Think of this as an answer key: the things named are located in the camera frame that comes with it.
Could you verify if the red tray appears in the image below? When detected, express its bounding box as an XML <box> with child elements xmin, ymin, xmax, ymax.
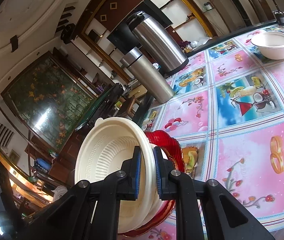
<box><xmin>119</xmin><ymin>130</ymin><xmax>185</xmax><ymax>237</ymax></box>

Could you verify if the wide steel thermos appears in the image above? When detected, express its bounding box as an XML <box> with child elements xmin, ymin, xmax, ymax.
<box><xmin>136</xmin><ymin>18</ymin><xmax>189</xmax><ymax>76</ymax></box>

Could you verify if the colourful fruit tablecloth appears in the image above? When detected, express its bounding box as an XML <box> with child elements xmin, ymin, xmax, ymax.
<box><xmin>134</xmin><ymin>22</ymin><xmax>284</xmax><ymax>239</ymax></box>

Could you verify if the tall steel thermos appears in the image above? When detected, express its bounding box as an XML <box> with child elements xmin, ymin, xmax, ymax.
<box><xmin>120</xmin><ymin>47</ymin><xmax>175</xmax><ymax>104</ymax></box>

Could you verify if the cream patterned bowl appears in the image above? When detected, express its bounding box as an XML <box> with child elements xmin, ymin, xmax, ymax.
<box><xmin>75</xmin><ymin>117</ymin><xmax>165</xmax><ymax>233</ymax></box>

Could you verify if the white paper bowl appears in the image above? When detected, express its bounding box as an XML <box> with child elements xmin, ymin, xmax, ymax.
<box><xmin>251</xmin><ymin>31</ymin><xmax>284</xmax><ymax>60</ymax></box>

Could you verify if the black television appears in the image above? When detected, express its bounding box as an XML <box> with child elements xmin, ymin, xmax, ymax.
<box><xmin>107</xmin><ymin>0</ymin><xmax>173</xmax><ymax>55</ymax></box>

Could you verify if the flower painting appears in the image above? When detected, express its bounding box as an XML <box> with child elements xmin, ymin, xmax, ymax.
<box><xmin>1</xmin><ymin>51</ymin><xmax>96</xmax><ymax>152</ymax></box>

